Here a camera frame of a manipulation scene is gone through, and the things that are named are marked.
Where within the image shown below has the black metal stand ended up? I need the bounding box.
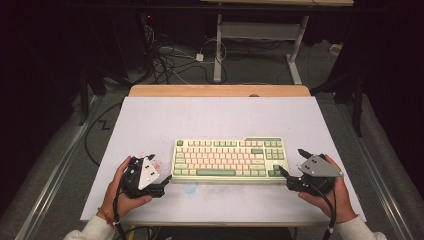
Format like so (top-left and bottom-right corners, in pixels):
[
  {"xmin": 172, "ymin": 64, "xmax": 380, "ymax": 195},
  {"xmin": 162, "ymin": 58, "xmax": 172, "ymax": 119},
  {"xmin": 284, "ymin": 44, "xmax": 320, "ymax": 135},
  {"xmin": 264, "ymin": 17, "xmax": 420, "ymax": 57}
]
[
  {"xmin": 77, "ymin": 66, "xmax": 108, "ymax": 127},
  {"xmin": 311, "ymin": 71, "xmax": 365, "ymax": 138}
]

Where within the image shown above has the person's right hand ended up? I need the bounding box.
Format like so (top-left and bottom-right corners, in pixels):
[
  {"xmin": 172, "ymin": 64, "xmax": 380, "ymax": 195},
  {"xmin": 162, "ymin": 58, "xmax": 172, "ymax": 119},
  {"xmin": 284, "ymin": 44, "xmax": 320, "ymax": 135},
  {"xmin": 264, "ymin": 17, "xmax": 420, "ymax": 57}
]
[{"xmin": 298, "ymin": 154, "xmax": 358, "ymax": 225}]

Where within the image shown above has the white board sheet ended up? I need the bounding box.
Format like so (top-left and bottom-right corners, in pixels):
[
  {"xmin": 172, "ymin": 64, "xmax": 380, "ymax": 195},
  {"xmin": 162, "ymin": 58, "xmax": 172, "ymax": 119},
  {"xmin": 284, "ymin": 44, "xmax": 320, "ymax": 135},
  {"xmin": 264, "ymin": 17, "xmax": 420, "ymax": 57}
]
[{"xmin": 79, "ymin": 95, "xmax": 368, "ymax": 225}]

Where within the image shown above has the aluminium floor rail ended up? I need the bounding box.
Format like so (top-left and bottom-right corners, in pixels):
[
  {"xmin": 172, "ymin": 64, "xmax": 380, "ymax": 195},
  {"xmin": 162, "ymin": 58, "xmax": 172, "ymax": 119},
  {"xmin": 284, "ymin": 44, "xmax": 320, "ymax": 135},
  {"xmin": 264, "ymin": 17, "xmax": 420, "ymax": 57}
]
[
  {"xmin": 14, "ymin": 95, "xmax": 98, "ymax": 240},
  {"xmin": 339, "ymin": 103, "xmax": 415, "ymax": 240}
]

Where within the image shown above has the tangle of floor cables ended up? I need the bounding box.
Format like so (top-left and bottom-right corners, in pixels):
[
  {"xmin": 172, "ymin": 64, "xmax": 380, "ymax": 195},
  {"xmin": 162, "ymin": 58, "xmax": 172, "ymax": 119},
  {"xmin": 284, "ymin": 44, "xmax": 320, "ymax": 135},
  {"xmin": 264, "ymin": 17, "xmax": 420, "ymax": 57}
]
[{"xmin": 141, "ymin": 24, "xmax": 229, "ymax": 85}]

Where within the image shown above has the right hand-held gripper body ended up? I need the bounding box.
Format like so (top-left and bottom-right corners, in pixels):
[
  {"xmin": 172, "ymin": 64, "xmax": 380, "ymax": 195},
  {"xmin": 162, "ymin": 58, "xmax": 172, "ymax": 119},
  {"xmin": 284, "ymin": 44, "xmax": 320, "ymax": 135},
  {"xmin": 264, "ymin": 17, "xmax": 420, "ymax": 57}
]
[{"xmin": 286, "ymin": 153, "xmax": 345, "ymax": 197}]

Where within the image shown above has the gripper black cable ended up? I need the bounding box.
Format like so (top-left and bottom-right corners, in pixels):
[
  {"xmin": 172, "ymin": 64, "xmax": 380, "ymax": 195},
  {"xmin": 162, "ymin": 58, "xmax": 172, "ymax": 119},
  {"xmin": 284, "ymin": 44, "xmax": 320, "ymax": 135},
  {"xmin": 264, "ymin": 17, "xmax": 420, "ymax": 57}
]
[
  {"xmin": 112, "ymin": 186, "xmax": 130, "ymax": 240},
  {"xmin": 308, "ymin": 184, "xmax": 338, "ymax": 240}
]

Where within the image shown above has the black floor cable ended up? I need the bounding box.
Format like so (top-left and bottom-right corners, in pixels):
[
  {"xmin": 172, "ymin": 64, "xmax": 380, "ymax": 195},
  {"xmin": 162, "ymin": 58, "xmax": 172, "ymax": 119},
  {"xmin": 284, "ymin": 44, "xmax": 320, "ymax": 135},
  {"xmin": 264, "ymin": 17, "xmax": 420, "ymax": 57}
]
[{"xmin": 83, "ymin": 101, "xmax": 123, "ymax": 168}]

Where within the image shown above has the person's left hand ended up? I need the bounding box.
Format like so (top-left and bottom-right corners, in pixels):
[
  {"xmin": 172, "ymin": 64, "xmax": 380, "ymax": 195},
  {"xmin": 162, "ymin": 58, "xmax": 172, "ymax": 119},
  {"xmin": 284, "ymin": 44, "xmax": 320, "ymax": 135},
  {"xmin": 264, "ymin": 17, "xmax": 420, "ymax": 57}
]
[{"xmin": 101, "ymin": 155, "xmax": 153, "ymax": 221}]

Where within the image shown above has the orange bracelet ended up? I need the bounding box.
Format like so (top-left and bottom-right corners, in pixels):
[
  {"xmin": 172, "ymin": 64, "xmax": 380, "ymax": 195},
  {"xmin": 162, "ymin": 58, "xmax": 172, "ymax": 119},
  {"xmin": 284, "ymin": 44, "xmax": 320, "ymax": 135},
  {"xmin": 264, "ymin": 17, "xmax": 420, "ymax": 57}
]
[{"xmin": 96, "ymin": 207, "xmax": 115, "ymax": 225}]

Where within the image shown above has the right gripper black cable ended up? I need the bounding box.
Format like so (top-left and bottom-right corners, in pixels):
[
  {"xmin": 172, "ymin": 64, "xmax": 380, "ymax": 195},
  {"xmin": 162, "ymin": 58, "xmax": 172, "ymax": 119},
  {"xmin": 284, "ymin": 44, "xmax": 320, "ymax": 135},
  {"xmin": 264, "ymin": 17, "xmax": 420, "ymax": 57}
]
[{"xmin": 308, "ymin": 184, "xmax": 338, "ymax": 240}]

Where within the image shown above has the white metal desk frame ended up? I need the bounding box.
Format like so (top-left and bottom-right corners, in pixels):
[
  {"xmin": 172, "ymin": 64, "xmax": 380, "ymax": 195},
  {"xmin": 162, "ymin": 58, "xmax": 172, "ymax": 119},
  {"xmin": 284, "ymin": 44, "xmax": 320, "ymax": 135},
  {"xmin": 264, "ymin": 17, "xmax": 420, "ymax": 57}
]
[{"xmin": 212, "ymin": 13, "xmax": 310, "ymax": 86}]

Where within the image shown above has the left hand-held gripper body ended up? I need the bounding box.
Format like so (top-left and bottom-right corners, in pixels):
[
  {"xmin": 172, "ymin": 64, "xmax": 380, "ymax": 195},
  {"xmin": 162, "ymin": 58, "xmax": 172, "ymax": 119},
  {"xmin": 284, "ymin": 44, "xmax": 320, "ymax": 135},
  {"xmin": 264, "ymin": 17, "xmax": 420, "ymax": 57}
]
[{"xmin": 121, "ymin": 155, "xmax": 166, "ymax": 200}]

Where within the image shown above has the green and cream keyboard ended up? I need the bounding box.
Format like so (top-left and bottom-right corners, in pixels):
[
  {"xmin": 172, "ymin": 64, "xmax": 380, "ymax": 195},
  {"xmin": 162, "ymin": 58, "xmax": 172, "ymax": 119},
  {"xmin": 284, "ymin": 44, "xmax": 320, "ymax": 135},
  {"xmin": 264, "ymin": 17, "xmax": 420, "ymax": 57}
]
[{"xmin": 170, "ymin": 136, "xmax": 291, "ymax": 184}]

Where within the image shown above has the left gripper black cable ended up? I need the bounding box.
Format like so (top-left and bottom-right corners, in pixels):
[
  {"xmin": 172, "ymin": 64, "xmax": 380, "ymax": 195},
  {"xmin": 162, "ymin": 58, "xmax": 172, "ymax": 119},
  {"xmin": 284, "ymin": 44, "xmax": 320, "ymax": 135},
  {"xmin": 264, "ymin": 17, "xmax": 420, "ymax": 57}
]
[{"xmin": 112, "ymin": 186, "xmax": 130, "ymax": 240}]

